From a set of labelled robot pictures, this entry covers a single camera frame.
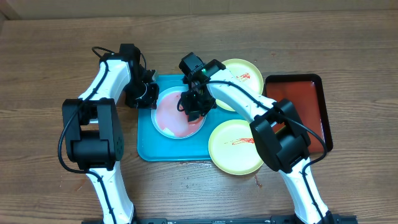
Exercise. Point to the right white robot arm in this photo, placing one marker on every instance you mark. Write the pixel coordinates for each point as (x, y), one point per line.
(283, 143)

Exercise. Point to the green rimmed plate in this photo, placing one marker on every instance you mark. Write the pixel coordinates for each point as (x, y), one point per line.
(244, 72)
(232, 148)

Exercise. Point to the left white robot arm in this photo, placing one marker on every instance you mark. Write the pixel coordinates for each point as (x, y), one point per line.
(92, 142)

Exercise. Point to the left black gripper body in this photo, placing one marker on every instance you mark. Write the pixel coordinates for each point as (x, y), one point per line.
(142, 95)

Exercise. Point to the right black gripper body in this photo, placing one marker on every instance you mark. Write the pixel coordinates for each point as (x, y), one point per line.
(199, 107)

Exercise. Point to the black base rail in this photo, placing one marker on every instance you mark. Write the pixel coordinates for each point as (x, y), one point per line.
(276, 219)

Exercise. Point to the black red rectangular tray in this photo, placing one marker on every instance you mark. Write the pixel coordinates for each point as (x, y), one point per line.
(305, 91)

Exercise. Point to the light blue plate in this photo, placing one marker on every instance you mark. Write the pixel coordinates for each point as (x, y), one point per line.
(168, 120)

